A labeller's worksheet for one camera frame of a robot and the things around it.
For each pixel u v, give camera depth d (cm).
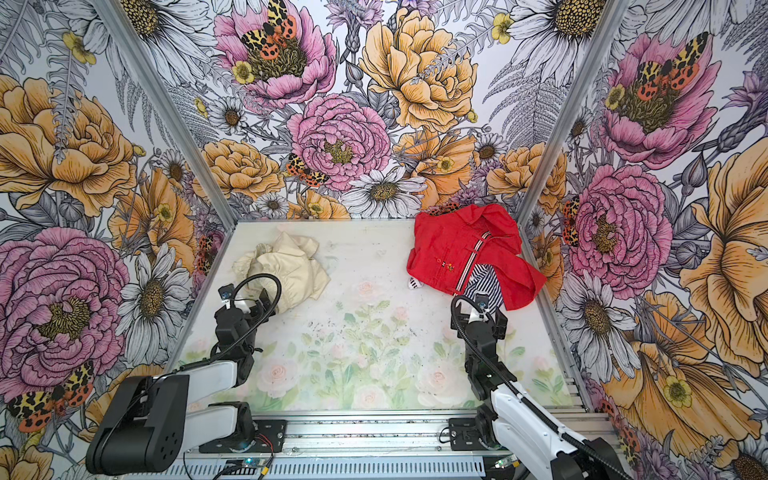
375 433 76
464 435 74
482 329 71
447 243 108
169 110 89
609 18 73
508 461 71
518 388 57
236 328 67
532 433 48
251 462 71
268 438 73
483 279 102
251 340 75
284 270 97
